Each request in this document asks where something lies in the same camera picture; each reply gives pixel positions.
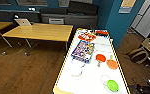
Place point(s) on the colourful flat game box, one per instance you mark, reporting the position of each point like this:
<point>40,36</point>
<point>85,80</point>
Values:
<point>87,36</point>

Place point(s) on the red orange bowl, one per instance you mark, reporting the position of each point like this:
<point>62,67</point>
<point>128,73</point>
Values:
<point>101,58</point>

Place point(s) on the yellow leg game table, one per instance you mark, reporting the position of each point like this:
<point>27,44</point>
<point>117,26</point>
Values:
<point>91,71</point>

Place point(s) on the red flat box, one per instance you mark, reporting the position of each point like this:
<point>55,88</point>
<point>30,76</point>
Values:
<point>101,33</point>

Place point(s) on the small orange object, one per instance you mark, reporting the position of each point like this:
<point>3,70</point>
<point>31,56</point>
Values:
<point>112,64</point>

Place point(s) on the green bowl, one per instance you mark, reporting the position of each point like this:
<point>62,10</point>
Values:
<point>113,85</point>

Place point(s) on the white laptop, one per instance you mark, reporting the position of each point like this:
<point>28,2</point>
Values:
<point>23,22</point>

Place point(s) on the brown backpack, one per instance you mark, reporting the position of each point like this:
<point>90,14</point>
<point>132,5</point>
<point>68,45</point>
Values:
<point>137,56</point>

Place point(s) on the long dark grey sofa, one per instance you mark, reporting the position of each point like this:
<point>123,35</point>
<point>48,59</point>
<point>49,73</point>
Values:
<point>11,16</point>

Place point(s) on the yellow wall notice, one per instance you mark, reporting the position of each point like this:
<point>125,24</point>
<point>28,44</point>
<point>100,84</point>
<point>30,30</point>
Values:
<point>127,6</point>

